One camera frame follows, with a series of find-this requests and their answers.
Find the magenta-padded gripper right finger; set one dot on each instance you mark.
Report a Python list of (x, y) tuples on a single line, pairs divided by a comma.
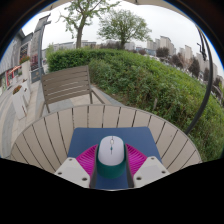
[(151, 168)]

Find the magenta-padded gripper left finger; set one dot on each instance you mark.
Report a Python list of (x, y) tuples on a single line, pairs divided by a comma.
[(71, 168)]

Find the white and teal computer mouse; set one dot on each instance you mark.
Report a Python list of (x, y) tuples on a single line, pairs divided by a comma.
[(111, 153)]

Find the blue rectangular mouse pad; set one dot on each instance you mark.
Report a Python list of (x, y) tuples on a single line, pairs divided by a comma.
[(83, 140)]

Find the tall white flower planter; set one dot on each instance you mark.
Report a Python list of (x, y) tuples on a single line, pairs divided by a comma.
[(25, 70), (19, 103)]

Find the slatted wooden chair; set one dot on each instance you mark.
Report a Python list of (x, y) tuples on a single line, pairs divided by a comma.
[(65, 83)]

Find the green trimmed hedge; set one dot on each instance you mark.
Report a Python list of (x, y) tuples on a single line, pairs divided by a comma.
[(143, 80)]

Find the curved dark umbrella pole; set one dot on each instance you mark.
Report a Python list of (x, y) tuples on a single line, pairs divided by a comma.
[(208, 83)]

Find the distant apartment buildings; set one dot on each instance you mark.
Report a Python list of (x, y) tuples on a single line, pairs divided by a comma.
[(165, 42)]

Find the grey shopfront building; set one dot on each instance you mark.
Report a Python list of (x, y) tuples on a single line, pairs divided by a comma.
[(10, 56)]

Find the tall grey sign pillar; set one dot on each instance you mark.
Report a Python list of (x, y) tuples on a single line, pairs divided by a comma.
[(35, 43)]

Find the thin-trunked leafy tree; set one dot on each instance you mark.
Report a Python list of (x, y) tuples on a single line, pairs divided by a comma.
[(80, 30)]

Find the round-crowned leafy tree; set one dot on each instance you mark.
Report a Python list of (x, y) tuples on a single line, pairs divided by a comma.
[(123, 25)]

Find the beige umbrella canopy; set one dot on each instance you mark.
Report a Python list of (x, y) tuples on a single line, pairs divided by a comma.
[(156, 2)]

